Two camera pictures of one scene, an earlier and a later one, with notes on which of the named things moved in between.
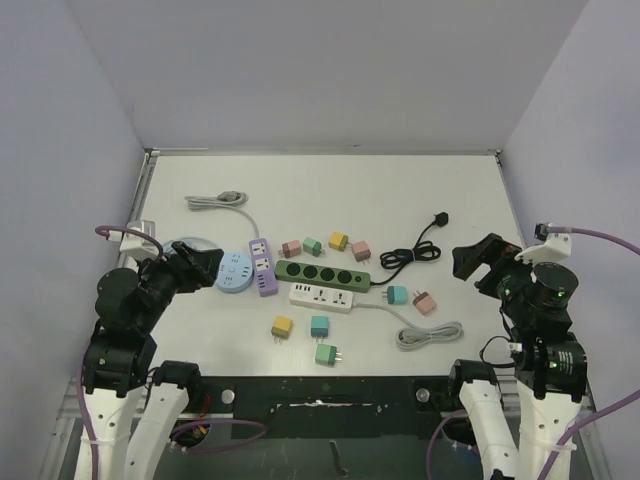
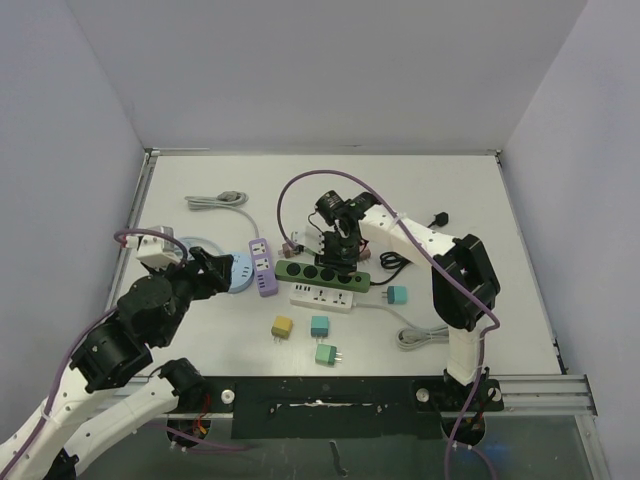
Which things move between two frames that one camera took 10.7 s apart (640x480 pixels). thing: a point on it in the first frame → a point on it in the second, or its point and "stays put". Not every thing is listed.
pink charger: (291, 248) stays put
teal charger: (396, 295) stays put
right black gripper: (492, 248) → (345, 264)
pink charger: (361, 250) stays put
